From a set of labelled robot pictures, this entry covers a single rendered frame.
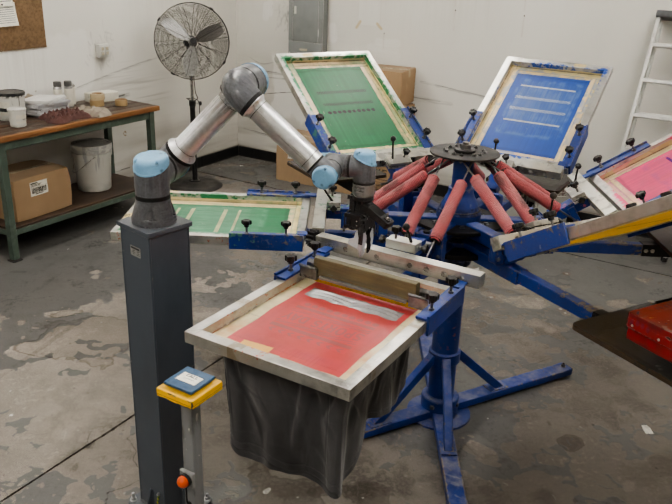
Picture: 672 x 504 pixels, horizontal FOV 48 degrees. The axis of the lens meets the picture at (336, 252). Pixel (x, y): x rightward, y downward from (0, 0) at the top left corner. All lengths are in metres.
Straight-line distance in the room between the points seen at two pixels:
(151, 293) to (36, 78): 3.86
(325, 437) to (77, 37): 4.78
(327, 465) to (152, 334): 0.78
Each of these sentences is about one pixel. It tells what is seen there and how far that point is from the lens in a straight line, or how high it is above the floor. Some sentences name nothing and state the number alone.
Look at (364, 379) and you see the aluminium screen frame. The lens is 2.10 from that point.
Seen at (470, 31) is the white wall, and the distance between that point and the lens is 6.72.
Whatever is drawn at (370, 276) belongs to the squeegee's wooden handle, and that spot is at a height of 1.04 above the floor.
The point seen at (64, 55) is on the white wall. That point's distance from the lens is 6.44.
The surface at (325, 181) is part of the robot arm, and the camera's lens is 2.34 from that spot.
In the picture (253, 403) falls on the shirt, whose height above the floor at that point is 0.74.
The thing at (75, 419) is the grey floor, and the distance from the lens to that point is 3.80.
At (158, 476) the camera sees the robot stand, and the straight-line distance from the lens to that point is 3.05.
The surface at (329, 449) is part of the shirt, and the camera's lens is 2.32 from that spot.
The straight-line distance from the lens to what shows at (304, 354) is 2.26.
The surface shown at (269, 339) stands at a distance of 2.34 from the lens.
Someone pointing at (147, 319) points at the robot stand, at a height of 0.87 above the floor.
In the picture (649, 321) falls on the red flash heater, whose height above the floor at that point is 1.10.
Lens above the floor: 2.08
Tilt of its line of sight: 22 degrees down
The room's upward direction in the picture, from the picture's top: 2 degrees clockwise
